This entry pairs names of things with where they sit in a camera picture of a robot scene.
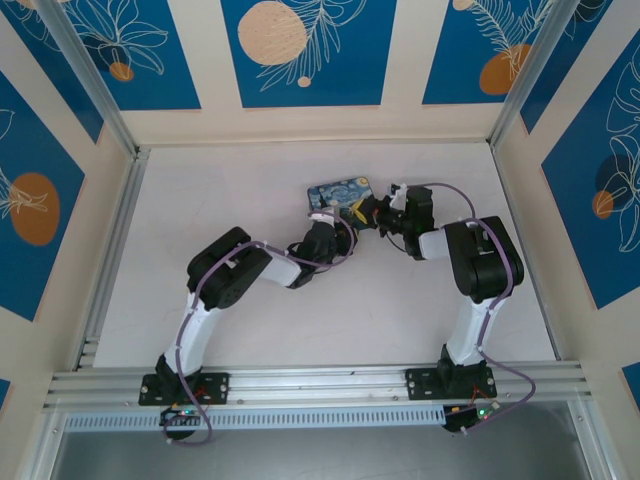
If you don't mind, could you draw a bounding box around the starry night printed box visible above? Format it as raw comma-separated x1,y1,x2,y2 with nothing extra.
305,174,383,233

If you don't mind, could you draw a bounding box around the right controller board green light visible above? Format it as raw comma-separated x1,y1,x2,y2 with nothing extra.
443,403,502,434

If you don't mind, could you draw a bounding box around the controller board green light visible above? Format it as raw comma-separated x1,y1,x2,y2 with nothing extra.
443,403,502,434
159,405,202,427

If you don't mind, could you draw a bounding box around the grey metal sheet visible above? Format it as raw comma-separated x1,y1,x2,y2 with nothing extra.
48,402,592,480

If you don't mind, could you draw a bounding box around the left controller board green light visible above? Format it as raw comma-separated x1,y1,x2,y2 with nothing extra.
159,405,202,427

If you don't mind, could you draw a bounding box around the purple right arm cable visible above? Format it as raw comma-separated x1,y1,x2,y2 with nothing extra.
427,183,538,437

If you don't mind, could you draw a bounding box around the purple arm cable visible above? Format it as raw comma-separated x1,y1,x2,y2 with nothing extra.
427,183,538,437
163,211,358,447

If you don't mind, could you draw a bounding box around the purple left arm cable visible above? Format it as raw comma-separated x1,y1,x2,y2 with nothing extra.
163,211,358,447

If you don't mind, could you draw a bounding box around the aluminium table side rail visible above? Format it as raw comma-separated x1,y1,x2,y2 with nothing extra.
73,147,151,372
491,143,565,362

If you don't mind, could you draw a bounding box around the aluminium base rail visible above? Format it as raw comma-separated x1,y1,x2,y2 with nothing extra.
42,360,595,412

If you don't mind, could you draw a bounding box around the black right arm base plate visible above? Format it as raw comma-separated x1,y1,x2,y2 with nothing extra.
406,367,499,402

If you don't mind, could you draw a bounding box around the aluminium frame post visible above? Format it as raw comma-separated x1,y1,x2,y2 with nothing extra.
490,0,572,149
35,0,140,157

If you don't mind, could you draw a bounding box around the grey slotted cable duct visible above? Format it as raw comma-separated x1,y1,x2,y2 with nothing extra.
63,404,447,434

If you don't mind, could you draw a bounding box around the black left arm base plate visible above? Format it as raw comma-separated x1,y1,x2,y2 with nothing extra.
138,371,232,407

